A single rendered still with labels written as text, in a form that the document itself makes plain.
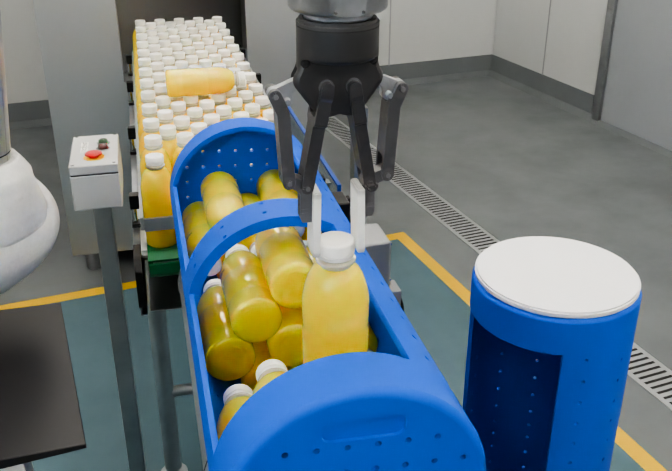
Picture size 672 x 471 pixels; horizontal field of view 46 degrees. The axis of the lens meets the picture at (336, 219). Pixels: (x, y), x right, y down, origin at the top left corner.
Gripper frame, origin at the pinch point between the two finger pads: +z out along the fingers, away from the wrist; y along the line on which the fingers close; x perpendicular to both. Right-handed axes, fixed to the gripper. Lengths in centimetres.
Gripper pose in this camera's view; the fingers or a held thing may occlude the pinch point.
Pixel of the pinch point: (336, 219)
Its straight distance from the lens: 79.7
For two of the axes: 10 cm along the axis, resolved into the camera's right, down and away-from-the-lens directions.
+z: -0.1, 9.0, 4.3
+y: 9.7, -1.0, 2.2
